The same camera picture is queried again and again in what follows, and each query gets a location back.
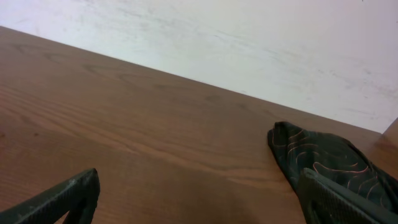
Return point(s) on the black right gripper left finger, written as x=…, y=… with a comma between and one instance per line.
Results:
x=76, y=198

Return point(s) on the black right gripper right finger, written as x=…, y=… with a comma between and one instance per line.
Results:
x=324, y=201

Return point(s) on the black shirt orange contour lines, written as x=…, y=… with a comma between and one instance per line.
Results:
x=333, y=157

